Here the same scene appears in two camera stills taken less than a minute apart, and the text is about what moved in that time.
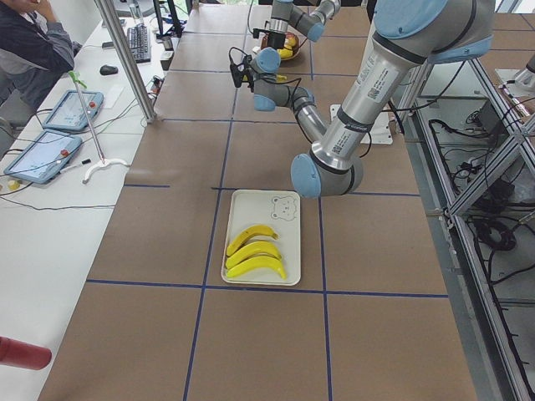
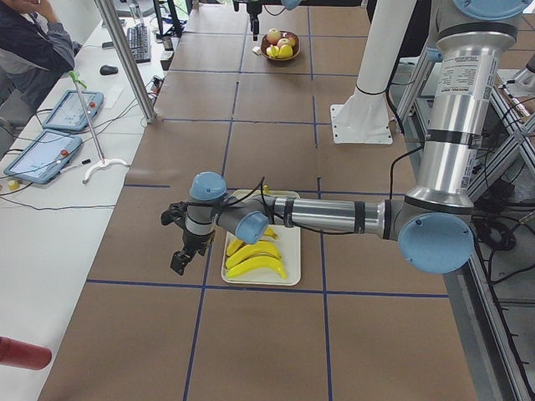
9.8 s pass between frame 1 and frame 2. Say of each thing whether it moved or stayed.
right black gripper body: moved
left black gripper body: moved
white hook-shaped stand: stayed
